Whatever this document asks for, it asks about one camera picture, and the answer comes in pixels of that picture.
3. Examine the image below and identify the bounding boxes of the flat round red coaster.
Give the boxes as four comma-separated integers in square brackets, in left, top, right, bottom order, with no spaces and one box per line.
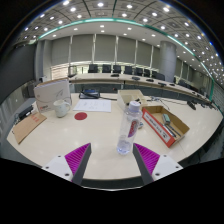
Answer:
[74,111,88,121]

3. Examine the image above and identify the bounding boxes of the white paper sheet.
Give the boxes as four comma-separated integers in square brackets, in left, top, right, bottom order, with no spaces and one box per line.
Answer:
[72,98,112,113]

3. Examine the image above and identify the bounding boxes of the clear plastic water bottle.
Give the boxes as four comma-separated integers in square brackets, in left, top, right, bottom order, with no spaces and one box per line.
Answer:
[116,100,144,156]

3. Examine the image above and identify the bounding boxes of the small open beige box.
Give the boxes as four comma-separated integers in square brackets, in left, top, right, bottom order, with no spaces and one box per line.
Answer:
[116,89,149,113]

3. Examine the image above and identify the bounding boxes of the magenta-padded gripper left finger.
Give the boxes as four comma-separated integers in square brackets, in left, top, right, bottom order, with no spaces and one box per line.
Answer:
[41,142,93,186]

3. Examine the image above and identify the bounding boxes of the black mesh office chair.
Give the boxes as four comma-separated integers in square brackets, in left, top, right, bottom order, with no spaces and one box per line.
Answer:
[67,65,78,79]

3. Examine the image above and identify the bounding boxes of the white ceramic mug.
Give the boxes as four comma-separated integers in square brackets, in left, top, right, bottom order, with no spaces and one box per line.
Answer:
[53,99,72,119]

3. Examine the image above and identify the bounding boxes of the white cardboard paper box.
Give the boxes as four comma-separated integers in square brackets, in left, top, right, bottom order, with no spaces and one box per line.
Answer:
[33,78,72,113]

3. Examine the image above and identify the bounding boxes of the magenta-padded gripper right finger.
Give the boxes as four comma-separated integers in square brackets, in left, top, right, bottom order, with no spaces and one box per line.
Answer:
[132,142,184,186]

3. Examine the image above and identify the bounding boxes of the open red-sided cardboard box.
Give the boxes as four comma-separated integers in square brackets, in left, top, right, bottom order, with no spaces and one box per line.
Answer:
[141,105,191,148]

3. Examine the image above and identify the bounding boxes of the ceiling lights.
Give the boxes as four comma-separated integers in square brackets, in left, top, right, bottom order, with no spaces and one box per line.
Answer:
[23,0,224,76]

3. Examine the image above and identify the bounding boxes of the grey tool in box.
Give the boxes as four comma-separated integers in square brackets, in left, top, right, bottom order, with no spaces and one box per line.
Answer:
[161,113,172,126]

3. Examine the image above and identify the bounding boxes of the brown paper envelope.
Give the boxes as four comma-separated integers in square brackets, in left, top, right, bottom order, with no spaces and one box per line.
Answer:
[12,111,48,145]

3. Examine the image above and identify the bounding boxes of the long curved conference desk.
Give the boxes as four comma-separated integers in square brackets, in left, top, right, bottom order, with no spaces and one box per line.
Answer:
[68,73,214,104]

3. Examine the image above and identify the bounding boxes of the row of black chairs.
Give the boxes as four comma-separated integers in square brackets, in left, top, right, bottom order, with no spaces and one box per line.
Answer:
[87,63,166,82]

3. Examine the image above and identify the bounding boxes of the black power adapter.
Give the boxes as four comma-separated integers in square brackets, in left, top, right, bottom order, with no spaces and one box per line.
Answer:
[17,105,34,121]

